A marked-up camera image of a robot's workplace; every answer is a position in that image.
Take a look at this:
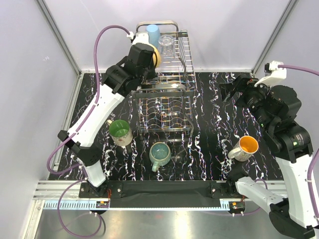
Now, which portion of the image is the steel wire dish rack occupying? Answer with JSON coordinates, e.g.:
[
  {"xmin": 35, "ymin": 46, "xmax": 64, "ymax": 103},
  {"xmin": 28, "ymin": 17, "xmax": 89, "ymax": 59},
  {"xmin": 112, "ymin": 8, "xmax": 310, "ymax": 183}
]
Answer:
[{"xmin": 132, "ymin": 20, "xmax": 197, "ymax": 141}]

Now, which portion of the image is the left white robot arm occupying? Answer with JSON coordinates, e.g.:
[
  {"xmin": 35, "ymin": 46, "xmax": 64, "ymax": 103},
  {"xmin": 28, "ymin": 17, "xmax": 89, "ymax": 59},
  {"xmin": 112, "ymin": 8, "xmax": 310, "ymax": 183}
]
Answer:
[{"xmin": 58, "ymin": 43, "xmax": 159, "ymax": 198}]

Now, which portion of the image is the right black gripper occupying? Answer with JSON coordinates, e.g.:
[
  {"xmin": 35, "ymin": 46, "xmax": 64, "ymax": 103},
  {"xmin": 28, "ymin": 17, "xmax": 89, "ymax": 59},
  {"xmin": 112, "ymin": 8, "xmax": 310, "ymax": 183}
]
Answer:
[{"xmin": 218, "ymin": 74, "xmax": 276, "ymax": 131}]

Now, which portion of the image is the pale yellow mug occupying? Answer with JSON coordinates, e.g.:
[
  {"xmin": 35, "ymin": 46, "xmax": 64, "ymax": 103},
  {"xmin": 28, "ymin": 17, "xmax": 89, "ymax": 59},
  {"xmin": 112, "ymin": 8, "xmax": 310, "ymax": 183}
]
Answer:
[{"xmin": 151, "ymin": 45, "xmax": 161, "ymax": 68}]

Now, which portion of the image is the orange interior white mug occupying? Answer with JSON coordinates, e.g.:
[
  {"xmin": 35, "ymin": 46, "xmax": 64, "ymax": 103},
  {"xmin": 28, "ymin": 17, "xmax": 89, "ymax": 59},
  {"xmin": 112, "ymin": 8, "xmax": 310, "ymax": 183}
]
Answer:
[{"xmin": 228, "ymin": 135, "xmax": 259, "ymax": 162}]

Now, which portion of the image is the clear glass tumbler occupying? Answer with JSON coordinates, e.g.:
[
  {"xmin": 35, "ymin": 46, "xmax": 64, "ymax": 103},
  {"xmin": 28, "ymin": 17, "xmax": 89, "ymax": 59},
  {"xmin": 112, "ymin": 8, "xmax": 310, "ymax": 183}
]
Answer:
[{"xmin": 158, "ymin": 34, "xmax": 175, "ymax": 57}]

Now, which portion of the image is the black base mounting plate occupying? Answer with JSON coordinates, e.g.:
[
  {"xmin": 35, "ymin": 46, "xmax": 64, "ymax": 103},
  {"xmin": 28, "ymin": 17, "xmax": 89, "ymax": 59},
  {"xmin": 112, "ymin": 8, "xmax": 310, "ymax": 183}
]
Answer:
[{"xmin": 79, "ymin": 180, "xmax": 242, "ymax": 199}]

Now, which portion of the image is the green interior white mug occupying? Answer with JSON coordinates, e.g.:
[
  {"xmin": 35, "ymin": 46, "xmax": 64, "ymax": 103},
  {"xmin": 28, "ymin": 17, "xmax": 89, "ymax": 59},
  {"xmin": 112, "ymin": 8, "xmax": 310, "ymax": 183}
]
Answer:
[{"xmin": 106, "ymin": 119, "xmax": 133, "ymax": 147}]

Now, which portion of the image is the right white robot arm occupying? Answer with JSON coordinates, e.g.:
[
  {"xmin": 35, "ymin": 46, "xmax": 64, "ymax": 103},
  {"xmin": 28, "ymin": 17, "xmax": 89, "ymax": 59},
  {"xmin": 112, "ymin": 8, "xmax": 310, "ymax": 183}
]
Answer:
[{"xmin": 219, "ymin": 74, "xmax": 319, "ymax": 239}]

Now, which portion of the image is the teal glazed ceramic mug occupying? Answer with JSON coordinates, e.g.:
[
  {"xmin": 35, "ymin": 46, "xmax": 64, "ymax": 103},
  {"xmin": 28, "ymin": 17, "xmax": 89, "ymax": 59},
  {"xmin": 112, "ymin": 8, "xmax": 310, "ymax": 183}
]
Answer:
[{"xmin": 149, "ymin": 142, "xmax": 171, "ymax": 172}]

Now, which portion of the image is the light blue plastic cup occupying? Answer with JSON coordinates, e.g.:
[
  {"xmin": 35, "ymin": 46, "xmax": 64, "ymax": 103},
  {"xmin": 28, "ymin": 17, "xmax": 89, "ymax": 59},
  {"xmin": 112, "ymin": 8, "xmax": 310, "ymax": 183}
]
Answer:
[{"xmin": 146, "ymin": 24, "xmax": 160, "ymax": 48}]

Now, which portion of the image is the white slotted cable duct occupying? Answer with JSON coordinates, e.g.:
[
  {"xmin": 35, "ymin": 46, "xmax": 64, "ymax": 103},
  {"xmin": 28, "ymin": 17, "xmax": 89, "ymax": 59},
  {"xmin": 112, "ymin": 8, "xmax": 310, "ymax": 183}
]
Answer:
[{"xmin": 43, "ymin": 200, "xmax": 110, "ymax": 211}]

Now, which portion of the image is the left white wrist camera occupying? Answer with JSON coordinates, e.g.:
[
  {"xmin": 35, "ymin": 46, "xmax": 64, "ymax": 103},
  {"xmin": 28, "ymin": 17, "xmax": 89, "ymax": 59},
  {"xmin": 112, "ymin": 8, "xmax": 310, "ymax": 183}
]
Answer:
[{"xmin": 127, "ymin": 31, "xmax": 150, "ymax": 45}]

